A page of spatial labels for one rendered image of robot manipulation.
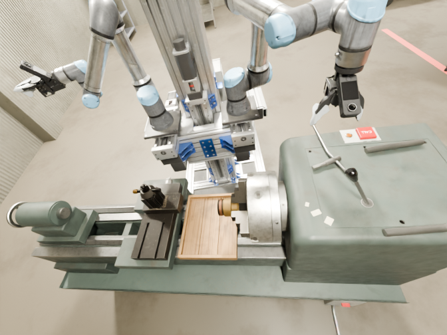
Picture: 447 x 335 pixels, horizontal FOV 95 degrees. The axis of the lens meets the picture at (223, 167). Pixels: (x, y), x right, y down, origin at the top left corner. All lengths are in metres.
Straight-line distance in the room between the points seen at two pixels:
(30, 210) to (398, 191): 1.66
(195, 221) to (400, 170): 0.95
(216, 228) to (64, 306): 1.84
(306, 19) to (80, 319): 2.55
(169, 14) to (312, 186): 1.02
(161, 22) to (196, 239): 1.11
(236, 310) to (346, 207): 1.39
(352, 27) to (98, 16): 0.94
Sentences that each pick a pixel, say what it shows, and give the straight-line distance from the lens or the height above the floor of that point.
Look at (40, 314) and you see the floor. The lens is 2.82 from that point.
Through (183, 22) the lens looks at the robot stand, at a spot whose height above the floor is 1.62.
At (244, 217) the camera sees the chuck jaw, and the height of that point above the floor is 1.10.
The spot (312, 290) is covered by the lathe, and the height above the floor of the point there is 0.54.
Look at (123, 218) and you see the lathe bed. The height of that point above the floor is 0.86.
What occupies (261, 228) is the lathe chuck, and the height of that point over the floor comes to 1.16.
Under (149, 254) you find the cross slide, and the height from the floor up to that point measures 0.97.
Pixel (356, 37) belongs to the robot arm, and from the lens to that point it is 0.64.
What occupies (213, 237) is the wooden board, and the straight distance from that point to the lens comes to 1.15.
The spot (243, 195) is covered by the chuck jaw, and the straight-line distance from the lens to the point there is 0.92.
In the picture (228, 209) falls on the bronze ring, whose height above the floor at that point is 1.11.
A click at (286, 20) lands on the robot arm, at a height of 1.75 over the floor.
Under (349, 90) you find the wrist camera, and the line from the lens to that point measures 0.68.
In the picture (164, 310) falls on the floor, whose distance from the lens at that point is 2.12.
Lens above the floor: 1.94
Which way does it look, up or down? 51 degrees down
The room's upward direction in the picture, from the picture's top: 17 degrees counter-clockwise
